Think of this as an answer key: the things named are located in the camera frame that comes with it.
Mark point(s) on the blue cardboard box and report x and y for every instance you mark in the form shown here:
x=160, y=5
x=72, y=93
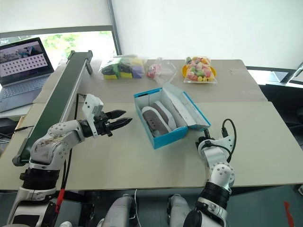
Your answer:
x=165, y=139

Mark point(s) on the clear bag with red sweets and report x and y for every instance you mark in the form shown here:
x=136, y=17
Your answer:
x=163, y=71

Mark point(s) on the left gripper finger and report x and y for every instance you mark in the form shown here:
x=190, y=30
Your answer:
x=116, y=114
x=120, y=123

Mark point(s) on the white metal bar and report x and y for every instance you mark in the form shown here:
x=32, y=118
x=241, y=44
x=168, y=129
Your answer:
x=297, y=71

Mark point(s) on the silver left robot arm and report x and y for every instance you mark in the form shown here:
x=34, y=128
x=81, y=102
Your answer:
x=56, y=139

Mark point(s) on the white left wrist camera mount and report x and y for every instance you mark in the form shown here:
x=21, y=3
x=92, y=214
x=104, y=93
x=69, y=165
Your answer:
x=91, y=104

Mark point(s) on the dark window frame post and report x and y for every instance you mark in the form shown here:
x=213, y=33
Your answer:
x=114, y=28

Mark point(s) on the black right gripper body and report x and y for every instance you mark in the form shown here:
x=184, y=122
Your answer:
x=200, y=141

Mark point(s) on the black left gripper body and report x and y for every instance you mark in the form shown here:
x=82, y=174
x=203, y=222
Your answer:
x=102, y=126

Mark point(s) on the white sneaker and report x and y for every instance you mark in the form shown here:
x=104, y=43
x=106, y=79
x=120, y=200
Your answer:
x=100, y=223

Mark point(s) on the grey rounded leg shape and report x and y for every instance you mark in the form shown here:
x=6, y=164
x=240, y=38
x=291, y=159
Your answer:
x=180, y=210
x=118, y=212

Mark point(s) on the dark green conveyor belt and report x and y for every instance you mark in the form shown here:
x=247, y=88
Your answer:
x=59, y=94

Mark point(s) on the bag of pastel candies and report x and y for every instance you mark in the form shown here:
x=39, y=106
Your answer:
x=198, y=69

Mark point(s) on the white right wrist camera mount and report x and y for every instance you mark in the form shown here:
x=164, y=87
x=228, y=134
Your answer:
x=225, y=143

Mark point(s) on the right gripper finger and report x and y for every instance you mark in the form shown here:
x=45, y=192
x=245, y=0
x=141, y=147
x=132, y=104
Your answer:
x=207, y=134

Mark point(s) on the yellow plate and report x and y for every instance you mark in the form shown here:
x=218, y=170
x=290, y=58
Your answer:
x=184, y=71

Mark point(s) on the grey shoe with white sole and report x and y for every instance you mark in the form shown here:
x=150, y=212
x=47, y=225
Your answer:
x=165, y=111
x=154, y=118

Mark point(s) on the grey open laptop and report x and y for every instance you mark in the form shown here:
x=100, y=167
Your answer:
x=23, y=59

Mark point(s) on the bag of coloured sponges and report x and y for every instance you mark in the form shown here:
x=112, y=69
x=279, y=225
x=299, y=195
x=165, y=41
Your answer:
x=125, y=69

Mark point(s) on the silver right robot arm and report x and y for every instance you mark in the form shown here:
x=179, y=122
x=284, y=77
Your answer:
x=222, y=172

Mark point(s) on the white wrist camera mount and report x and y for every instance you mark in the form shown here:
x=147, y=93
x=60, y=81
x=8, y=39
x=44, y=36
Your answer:
x=91, y=104
x=225, y=143

